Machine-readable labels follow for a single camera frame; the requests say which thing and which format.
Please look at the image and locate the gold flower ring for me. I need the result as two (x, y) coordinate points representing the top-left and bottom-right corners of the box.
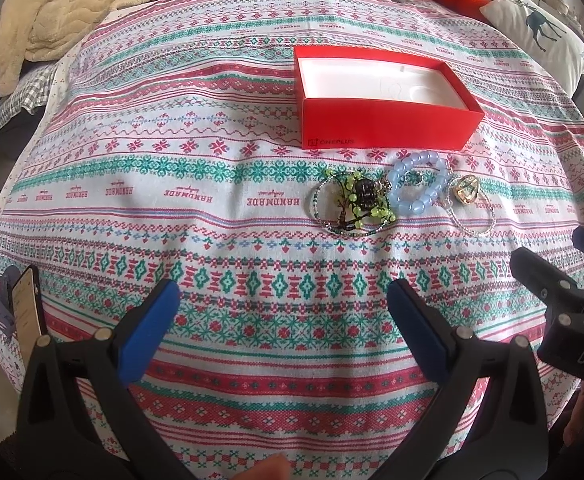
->
(452, 173), (480, 206)

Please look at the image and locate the beige quilted blanket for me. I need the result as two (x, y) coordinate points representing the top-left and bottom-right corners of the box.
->
(0, 0), (150, 98)

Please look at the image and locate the red cardboard box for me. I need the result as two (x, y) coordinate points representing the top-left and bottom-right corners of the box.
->
(294, 46), (485, 151)

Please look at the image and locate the phone with beige screen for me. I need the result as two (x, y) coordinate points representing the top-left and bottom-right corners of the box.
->
(11, 266), (47, 367)

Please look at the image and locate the left hand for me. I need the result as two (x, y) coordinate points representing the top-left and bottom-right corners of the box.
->
(232, 454), (292, 480)

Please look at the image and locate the light blue bead bracelet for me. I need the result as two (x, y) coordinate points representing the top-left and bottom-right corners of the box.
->
(386, 149), (451, 217)

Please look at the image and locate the patterned red green bedspread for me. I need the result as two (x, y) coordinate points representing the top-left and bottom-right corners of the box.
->
(0, 0), (584, 479)

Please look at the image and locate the white deer print pillow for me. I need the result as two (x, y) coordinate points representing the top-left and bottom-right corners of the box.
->
(479, 0), (584, 96)

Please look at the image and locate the multicolour seed bead bangle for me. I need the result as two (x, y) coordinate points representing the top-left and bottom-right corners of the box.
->
(310, 171), (396, 240)

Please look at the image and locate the green bead black cord bracelet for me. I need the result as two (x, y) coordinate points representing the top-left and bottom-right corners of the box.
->
(323, 168), (398, 233)

